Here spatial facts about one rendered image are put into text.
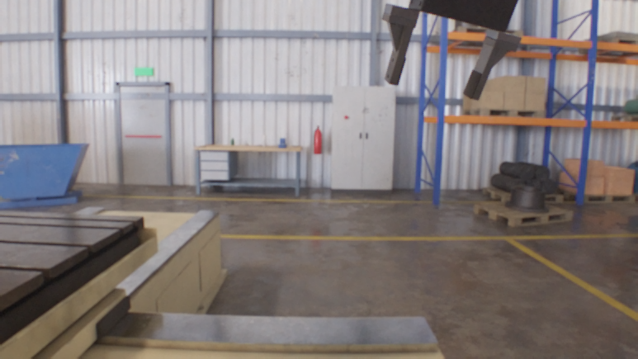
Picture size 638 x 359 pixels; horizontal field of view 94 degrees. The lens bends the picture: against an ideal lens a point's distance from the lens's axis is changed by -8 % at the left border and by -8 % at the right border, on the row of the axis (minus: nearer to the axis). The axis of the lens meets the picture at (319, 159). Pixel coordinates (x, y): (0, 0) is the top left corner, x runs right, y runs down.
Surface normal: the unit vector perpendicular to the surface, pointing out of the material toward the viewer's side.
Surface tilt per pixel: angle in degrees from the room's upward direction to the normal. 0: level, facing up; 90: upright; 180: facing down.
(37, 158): 90
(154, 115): 90
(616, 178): 90
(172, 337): 0
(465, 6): 114
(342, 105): 90
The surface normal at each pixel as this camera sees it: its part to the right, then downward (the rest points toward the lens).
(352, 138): 0.02, 0.11
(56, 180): 0.49, 0.11
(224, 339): 0.02, -0.99
